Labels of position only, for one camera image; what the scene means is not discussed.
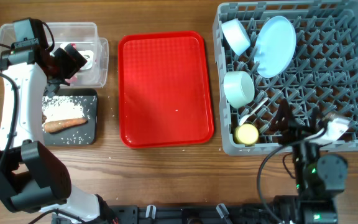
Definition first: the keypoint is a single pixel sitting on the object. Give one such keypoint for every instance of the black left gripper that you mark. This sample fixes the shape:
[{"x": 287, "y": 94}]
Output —
[{"x": 74, "y": 64}]

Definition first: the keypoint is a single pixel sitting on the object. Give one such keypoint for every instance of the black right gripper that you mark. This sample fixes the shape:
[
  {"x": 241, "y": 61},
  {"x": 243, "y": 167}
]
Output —
[{"x": 299, "y": 130}]

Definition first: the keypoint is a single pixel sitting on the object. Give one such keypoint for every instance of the red snack wrapper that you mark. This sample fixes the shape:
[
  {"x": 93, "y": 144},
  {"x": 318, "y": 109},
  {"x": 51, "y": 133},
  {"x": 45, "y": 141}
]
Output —
[{"x": 71, "y": 79}]

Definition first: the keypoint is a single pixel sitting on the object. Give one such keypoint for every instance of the white wrapper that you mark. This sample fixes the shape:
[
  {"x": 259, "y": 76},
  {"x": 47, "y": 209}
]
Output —
[{"x": 89, "y": 56}]

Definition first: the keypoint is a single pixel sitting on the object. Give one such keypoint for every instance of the white rice pile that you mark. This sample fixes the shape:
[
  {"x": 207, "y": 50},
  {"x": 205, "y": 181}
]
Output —
[{"x": 61, "y": 107}]

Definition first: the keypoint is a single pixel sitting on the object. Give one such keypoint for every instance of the white plastic spoon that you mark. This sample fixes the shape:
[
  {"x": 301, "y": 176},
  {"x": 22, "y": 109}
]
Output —
[{"x": 245, "y": 117}]

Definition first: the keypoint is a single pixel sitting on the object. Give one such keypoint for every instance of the yellow plastic cup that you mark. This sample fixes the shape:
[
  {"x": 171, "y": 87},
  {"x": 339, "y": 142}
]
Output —
[{"x": 246, "y": 134}]

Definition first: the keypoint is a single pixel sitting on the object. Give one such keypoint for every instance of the brown food scrap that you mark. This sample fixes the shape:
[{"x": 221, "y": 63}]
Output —
[{"x": 44, "y": 118}]

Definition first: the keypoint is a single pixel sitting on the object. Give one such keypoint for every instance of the orange carrot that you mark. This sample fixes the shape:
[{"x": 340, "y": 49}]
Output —
[{"x": 60, "y": 125}]

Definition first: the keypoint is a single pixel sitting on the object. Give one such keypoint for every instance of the mint green bowl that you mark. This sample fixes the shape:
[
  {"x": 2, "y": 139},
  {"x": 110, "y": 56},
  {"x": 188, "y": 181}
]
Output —
[{"x": 238, "y": 88}]

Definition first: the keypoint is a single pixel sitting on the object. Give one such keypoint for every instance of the light blue plate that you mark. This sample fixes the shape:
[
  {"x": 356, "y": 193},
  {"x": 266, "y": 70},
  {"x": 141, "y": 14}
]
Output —
[{"x": 275, "y": 45}]

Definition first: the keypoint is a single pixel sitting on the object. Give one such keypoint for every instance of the light blue rice bowl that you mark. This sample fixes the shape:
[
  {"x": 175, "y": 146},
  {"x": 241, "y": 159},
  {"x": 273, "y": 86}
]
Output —
[{"x": 236, "y": 36}]

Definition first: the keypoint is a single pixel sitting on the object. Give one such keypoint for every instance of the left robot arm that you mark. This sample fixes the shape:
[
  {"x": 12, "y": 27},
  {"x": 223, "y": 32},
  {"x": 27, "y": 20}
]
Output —
[{"x": 32, "y": 179}]

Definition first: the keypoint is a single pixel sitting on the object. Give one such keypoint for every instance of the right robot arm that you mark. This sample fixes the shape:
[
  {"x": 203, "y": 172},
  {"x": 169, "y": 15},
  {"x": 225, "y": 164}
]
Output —
[{"x": 319, "y": 178}]

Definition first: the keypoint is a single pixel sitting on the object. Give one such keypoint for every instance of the black waste tray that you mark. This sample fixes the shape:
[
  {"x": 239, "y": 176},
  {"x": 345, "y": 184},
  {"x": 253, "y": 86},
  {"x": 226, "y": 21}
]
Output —
[{"x": 73, "y": 130}]

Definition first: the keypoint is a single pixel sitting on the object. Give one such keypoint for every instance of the clear plastic bin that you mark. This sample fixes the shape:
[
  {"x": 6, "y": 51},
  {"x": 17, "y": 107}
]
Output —
[{"x": 85, "y": 37}]

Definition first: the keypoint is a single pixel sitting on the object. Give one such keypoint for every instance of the red plastic tray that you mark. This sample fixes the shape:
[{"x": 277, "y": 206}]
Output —
[{"x": 164, "y": 96}]

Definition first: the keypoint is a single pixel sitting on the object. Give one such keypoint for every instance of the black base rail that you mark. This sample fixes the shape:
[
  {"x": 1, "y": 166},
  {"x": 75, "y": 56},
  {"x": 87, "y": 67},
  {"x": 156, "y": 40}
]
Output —
[{"x": 246, "y": 214}]

